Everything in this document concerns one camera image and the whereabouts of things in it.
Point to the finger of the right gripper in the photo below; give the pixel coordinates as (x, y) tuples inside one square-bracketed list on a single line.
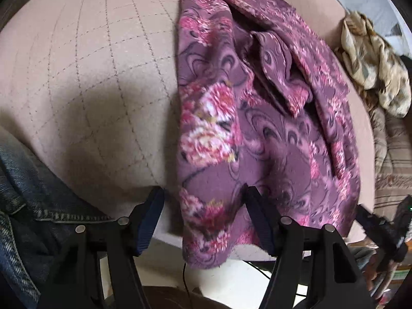
[(371, 223)]

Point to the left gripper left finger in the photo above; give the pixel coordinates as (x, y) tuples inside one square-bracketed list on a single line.
[(146, 217)]

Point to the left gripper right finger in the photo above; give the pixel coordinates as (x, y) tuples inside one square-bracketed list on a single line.
[(265, 219)]

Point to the purple floral cloth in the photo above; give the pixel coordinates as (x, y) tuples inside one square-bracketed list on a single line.
[(263, 103)]

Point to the person's right hand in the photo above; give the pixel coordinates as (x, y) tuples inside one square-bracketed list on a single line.
[(377, 271)]

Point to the striped floral cushion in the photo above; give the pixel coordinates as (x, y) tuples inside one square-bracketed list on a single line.
[(392, 147)]

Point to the person's jeans leg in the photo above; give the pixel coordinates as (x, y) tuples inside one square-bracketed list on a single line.
[(38, 213)]

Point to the beige leaf pattern blanket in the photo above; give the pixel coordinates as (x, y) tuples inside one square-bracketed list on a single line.
[(378, 74)]

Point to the grey pillow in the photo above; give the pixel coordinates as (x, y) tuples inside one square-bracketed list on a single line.
[(385, 18)]

